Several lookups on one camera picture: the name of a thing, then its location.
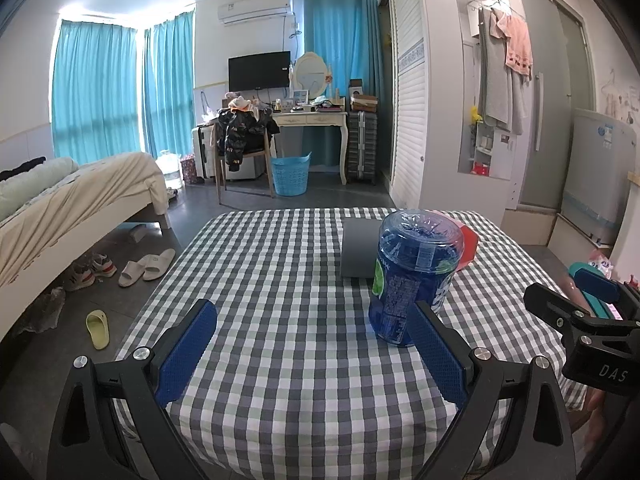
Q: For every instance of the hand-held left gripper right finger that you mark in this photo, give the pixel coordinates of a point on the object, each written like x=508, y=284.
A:
x=440, y=360

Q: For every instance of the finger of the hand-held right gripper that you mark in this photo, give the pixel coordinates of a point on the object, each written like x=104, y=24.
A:
x=596, y=284
x=552, y=307

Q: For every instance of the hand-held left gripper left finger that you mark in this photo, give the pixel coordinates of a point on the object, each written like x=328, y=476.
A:
x=186, y=350

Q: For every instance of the transparent blue plastic cup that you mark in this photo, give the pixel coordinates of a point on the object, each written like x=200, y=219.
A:
x=412, y=280

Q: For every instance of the person's right hand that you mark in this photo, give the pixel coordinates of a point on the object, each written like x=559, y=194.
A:
x=595, y=417

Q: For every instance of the yellow green slipper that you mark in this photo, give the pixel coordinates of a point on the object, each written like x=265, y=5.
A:
x=98, y=329

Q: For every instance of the white slipper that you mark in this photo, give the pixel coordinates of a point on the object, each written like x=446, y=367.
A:
x=131, y=274
x=159, y=262

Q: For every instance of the checked tablecloth table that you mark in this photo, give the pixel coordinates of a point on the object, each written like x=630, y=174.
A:
x=290, y=340

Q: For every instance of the small silver fridge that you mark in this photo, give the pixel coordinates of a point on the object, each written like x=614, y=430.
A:
x=597, y=175

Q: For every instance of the pair of sneakers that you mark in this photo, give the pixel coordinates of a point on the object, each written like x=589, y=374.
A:
x=87, y=272

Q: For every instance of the grey slipper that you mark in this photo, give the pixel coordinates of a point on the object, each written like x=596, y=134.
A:
x=137, y=232

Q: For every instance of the grey flat pad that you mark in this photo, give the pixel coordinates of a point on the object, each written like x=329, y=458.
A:
x=357, y=250

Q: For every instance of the clear plastic bag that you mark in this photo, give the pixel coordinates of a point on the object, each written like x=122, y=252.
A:
x=42, y=310

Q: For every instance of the patterned gift bag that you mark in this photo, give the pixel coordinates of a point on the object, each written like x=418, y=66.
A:
x=188, y=170

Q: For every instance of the clear water jug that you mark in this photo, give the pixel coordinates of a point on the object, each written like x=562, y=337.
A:
x=167, y=170

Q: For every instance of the frosted glass door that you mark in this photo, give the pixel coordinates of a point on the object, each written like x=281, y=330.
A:
x=545, y=110

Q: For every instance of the bed with beige blanket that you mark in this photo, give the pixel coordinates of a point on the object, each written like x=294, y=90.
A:
x=65, y=210

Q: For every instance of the white suitcase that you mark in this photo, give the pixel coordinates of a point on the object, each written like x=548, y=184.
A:
x=202, y=152

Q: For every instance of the blue laundry basket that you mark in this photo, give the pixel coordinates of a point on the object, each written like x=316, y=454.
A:
x=290, y=175

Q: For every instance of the wooden chair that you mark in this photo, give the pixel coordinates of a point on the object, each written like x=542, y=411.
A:
x=265, y=160

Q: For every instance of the grey towel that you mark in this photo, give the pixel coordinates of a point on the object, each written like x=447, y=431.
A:
x=495, y=95

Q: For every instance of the dark jacket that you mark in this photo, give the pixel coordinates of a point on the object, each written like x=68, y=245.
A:
x=237, y=132

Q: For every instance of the silver suitcase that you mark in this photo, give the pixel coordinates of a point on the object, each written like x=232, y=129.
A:
x=361, y=147

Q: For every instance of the pale green pillow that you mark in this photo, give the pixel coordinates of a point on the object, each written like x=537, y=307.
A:
x=35, y=180

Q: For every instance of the pink towel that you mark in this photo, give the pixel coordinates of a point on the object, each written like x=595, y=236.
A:
x=515, y=45

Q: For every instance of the white slatted wardrobe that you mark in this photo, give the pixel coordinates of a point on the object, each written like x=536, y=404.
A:
x=410, y=90

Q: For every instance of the cream dressing table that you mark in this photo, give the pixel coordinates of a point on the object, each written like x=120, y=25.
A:
x=310, y=120

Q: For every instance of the teal window curtain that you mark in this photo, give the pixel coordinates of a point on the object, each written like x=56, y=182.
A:
x=167, y=85
x=92, y=90

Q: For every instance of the brown cardboard box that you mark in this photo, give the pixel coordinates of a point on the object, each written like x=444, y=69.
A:
x=364, y=102

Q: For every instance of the black flat television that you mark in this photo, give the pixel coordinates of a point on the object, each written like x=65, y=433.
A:
x=259, y=70

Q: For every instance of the white oval mirror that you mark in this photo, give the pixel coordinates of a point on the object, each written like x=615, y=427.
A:
x=311, y=75

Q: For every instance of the dark teal curtain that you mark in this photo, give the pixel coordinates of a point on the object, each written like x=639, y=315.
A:
x=340, y=35

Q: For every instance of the white air conditioner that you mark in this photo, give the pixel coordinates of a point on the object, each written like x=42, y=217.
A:
x=255, y=10

